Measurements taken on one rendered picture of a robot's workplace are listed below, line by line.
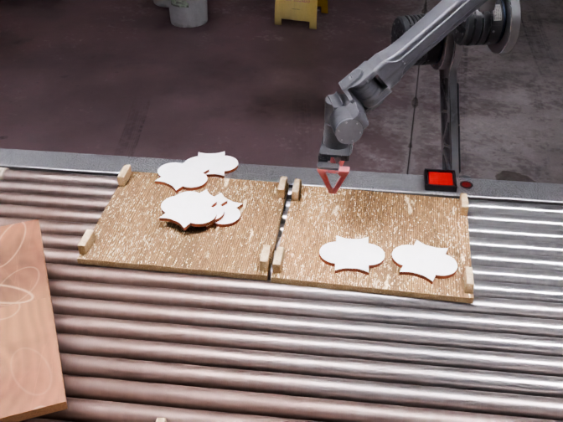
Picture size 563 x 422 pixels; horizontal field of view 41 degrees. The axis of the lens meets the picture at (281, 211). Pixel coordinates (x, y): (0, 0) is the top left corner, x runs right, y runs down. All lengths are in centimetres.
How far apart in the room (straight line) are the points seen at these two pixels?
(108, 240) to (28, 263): 25
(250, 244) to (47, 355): 54
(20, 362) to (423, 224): 91
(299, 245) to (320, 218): 11
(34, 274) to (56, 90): 315
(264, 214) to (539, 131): 264
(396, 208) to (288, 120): 233
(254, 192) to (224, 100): 249
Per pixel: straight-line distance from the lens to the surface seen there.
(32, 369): 128
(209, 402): 134
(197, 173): 184
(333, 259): 157
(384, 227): 168
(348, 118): 149
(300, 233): 165
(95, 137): 399
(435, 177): 189
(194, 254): 160
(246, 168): 191
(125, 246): 165
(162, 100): 430
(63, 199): 186
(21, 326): 136
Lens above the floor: 194
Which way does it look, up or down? 36 degrees down
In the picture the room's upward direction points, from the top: straight up
